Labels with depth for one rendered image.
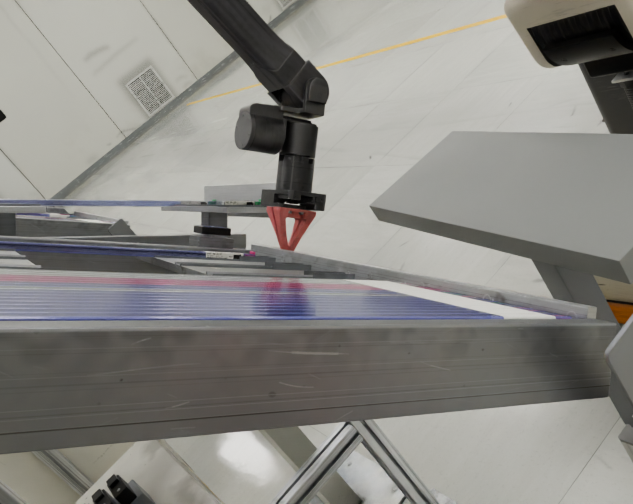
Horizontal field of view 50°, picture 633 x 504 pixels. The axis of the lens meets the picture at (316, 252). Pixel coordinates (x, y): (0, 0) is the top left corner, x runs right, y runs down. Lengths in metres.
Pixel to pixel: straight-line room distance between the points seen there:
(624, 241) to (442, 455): 0.88
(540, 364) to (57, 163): 8.17
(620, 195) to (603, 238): 0.09
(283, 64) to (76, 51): 7.73
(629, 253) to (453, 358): 0.44
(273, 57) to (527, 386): 0.67
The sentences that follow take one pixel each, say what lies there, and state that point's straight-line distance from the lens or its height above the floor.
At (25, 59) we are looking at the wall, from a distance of 8.63.
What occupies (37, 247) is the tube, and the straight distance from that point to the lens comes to 0.96.
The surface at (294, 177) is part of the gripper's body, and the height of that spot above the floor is 0.81.
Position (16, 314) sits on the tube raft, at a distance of 0.40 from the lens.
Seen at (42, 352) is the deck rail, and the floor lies 1.02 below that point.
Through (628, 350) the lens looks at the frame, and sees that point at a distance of 0.55.
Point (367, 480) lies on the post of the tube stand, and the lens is 1.71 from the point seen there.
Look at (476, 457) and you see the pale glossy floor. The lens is 1.60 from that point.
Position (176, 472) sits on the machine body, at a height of 0.62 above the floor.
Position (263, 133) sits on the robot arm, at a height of 0.89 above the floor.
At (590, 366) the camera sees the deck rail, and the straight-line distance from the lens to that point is 0.60.
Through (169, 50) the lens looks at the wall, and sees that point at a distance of 9.05.
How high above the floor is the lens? 1.12
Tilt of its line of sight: 23 degrees down
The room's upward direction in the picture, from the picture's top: 36 degrees counter-clockwise
